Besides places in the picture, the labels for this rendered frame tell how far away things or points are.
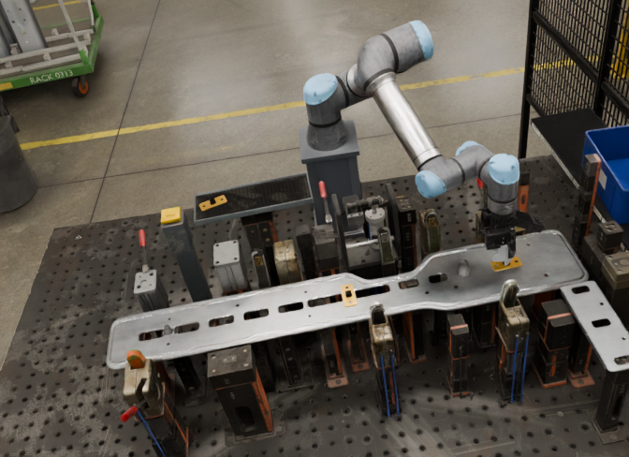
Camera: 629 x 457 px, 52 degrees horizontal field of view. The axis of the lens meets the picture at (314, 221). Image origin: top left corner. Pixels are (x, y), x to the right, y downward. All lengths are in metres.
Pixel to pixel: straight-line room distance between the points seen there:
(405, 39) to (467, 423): 1.09
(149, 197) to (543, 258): 2.80
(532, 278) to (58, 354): 1.60
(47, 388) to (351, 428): 1.03
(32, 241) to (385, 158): 2.20
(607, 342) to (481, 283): 0.36
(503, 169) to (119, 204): 2.98
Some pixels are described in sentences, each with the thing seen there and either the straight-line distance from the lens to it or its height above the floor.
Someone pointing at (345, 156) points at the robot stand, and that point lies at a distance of 2.27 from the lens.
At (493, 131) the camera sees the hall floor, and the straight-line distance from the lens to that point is 4.28.
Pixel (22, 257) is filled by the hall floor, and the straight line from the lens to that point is 4.19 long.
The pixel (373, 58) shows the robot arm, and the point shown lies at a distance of 1.82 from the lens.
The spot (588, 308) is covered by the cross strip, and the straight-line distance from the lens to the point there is 1.89.
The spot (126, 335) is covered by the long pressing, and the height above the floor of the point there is 1.00.
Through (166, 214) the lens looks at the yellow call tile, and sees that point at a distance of 2.08.
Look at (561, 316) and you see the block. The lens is 1.88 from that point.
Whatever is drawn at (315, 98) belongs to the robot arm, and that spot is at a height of 1.30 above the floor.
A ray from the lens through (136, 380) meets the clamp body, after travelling 1.80.
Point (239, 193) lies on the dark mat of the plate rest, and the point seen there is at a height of 1.16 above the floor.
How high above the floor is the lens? 2.40
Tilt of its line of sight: 41 degrees down
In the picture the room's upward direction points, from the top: 11 degrees counter-clockwise
